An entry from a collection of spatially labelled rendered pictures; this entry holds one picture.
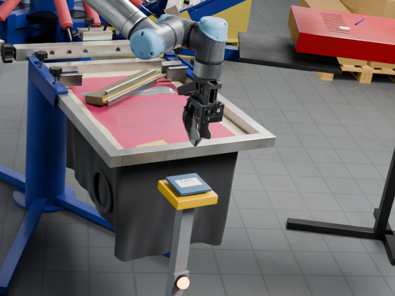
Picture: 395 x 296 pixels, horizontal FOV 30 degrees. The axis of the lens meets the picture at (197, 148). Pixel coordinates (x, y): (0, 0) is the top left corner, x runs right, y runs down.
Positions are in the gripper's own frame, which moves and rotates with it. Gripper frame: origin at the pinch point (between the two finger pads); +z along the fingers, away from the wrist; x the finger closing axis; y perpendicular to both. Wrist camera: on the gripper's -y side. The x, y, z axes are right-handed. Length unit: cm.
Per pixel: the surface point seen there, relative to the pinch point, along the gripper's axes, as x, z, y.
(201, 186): 2.5, 13.3, 3.0
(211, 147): 17.0, 12.5, -17.2
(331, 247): 133, 110, -75
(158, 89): 23, 14, -70
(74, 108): -16, 11, -52
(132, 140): -3.2, 14.8, -32.7
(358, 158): 216, 110, -154
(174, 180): -3.3, 13.3, -2.5
